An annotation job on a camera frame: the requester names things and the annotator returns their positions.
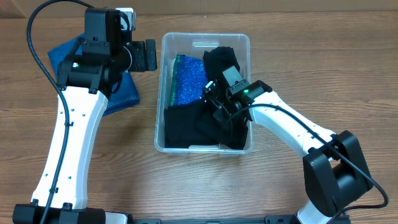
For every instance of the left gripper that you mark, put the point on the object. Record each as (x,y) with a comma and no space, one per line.
(140,63)

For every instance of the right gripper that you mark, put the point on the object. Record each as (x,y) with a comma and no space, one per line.
(219,116)

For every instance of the blue terry towel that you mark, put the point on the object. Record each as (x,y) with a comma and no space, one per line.
(127,95)

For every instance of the black cloth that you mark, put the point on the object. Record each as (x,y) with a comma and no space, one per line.
(180,126)
(222,67)

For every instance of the blue sequin fabric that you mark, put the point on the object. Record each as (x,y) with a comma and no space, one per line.
(188,79)

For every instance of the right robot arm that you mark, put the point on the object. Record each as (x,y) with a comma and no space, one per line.
(335,170)

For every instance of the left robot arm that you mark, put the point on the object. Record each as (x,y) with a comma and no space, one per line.
(89,73)

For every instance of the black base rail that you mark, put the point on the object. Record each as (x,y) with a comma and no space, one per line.
(268,219)

